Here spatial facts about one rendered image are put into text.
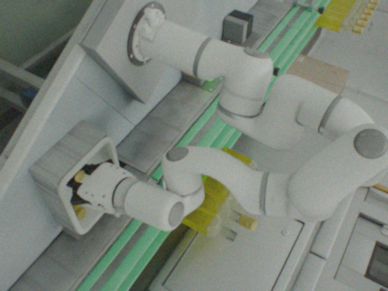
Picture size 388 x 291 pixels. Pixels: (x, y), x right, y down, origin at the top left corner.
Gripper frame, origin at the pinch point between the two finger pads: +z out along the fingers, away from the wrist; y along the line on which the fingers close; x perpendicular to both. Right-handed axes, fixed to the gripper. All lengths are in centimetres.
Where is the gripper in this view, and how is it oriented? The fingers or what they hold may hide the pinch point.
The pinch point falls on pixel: (77, 174)
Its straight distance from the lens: 94.3
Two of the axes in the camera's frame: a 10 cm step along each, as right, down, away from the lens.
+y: 5.3, -6.5, 5.4
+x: -2.2, -7.2, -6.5
